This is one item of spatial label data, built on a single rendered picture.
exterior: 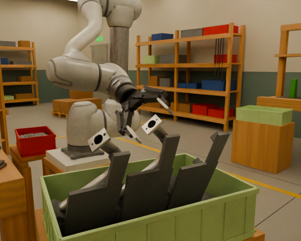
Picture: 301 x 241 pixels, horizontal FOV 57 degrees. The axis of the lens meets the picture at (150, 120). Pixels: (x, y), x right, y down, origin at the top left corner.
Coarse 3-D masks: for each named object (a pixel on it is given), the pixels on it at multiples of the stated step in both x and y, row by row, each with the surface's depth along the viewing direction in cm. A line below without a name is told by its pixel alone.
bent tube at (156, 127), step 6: (150, 120) 79; (156, 120) 78; (144, 126) 79; (150, 126) 80; (156, 126) 76; (150, 132) 77; (156, 132) 79; (162, 132) 80; (162, 144) 84; (156, 162) 86; (144, 168) 88; (150, 168) 86; (120, 198) 86
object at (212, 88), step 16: (176, 32) 656; (192, 32) 626; (208, 32) 592; (224, 32) 564; (240, 32) 581; (176, 48) 662; (240, 48) 585; (144, 64) 757; (160, 64) 711; (176, 64) 669; (192, 64) 633; (208, 64) 594; (224, 64) 565; (240, 64) 590; (160, 80) 723; (176, 80) 676; (208, 80) 608; (224, 80) 624; (240, 80) 596; (176, 96) 684; (240, 96) 605; (160, 112) 727; (176, 112) 689; (192, 112) 655; (208, 112) 619; (224, 112) 592; (224, 128) 589
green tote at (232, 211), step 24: (96, 168) 105; (216, 168) 105; (48, 192) 99; (216, 192) 106; (240, 192) 85; (48, 216) 80; (144, 216) 71; (168, 216) 74; (192, 216) 78; (216, 216) 82; (240, 216) 87; (48, 240) 85; (72, 240) 62; (96, 240) 66; (120, 240) 69; (144, 240) 72; (168, 240) 75; (192, 240) 79; (216, 240) 84; (240, 240) 89
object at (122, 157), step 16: (112, 160) 69; (128, 160) 71; (112, 176) 73; (80, 192) 71; (96, 192) 74; (112, 192) 78; (80, 208) 76; (96, 208) 79; (112, 208) 83; (64, 224) 78; (80, 224) 81; (96, 224) 85
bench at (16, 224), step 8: (16, 216) 113; (24, 216) 115; (0, 224) 114; (8, 224) 112; (16, 224) 113; (24, 224) 115; (0, 232) 117; (8, 232) 112; (16, 232) 114; (24, 232) 116; (8, 240) 112; (16, 240) 114; (24, 240) 116
